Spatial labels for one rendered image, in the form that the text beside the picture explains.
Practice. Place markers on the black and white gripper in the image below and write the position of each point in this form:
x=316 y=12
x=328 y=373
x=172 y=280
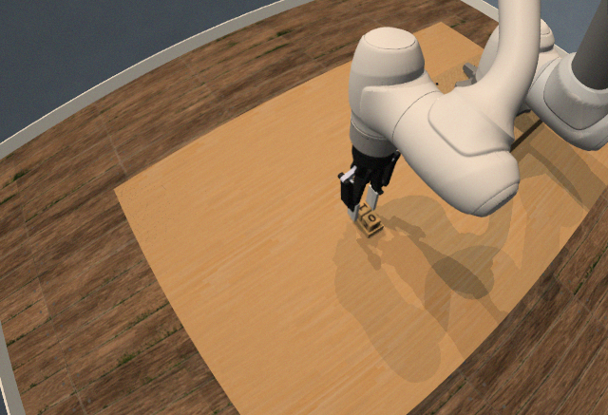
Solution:
x=353 y=191

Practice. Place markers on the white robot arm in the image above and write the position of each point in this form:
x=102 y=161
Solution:
x=459 y=144

